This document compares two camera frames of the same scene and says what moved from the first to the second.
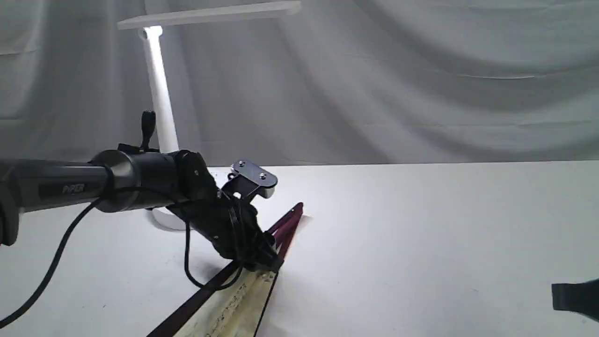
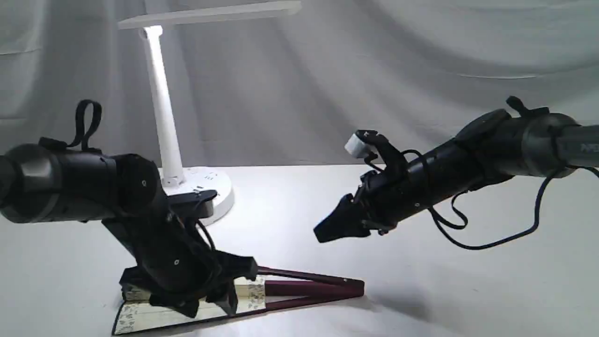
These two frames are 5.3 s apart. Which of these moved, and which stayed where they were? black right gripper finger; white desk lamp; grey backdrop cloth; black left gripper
Moved: black left gripper; black right gripper finger
Stayed: grey backdrop cloth; white desk lamp
